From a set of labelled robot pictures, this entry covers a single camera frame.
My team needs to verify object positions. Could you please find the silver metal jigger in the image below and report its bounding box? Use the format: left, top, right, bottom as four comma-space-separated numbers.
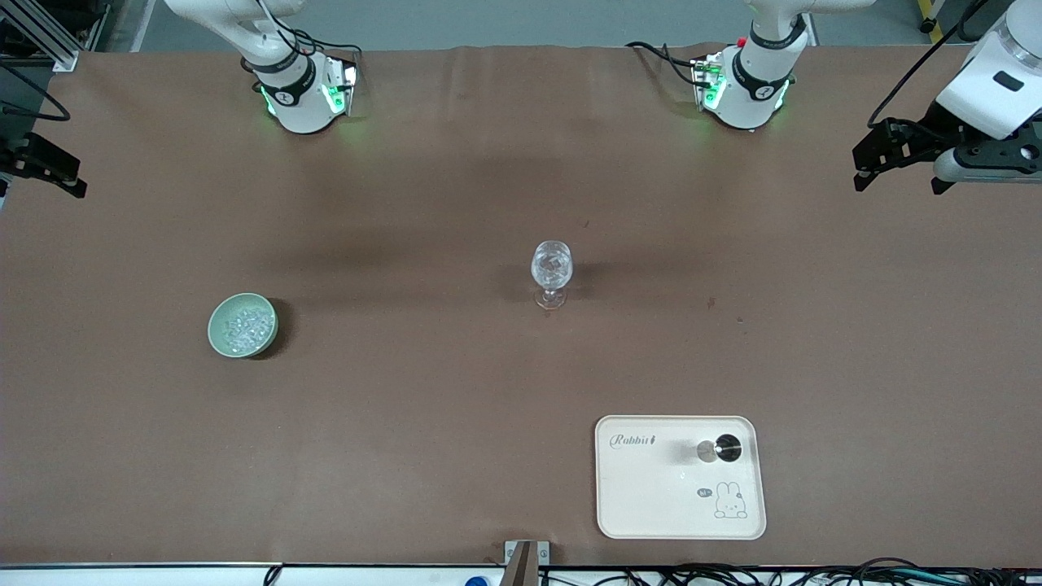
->
696, 434, 743, 465

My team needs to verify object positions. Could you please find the pile of clear ice cubes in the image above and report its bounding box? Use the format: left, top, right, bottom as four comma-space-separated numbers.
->
224, 308, 275, 352

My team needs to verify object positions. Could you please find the clear stemmed wine glass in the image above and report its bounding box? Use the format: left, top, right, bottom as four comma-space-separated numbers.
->
531, 240, 574, 311

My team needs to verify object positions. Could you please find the mint green bowl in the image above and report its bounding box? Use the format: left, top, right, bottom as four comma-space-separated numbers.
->
208, 293, 279, 359

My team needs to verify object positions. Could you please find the cream rabbit print tray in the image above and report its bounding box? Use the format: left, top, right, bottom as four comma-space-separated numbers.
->
594, 415, 768, 540

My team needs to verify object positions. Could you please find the brown table cover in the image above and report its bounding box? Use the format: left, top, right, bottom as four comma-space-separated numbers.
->
0, 45, 1042, 568

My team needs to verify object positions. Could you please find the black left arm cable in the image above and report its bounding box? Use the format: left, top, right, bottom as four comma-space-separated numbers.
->
867, 0, 990, 129

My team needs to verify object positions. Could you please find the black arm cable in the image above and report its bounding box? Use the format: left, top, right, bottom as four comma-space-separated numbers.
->
0, 61, 72, 123
867, 0, 990, 129

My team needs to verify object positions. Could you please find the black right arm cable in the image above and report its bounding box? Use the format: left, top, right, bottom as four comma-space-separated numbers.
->
0, 61, 72, 123

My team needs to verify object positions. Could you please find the aluminium frame profile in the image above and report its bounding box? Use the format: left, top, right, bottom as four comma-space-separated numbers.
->
0, 0, 80, 72

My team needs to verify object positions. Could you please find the black left base cable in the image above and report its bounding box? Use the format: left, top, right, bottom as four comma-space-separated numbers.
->
625, 41, 701, 86

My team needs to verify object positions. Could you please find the black base cable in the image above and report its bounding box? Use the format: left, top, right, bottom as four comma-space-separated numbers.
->
293, 33, 363, 64
625, 41, 701, 86

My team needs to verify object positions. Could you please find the black right base cable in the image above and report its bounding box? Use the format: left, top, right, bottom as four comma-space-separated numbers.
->
293, 33, 363, 64

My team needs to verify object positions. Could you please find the black cable bundle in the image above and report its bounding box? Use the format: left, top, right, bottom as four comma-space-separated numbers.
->
537, 558, 1042, 586

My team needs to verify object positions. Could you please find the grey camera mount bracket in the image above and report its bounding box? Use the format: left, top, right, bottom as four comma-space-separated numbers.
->
503, 540, 551, 586

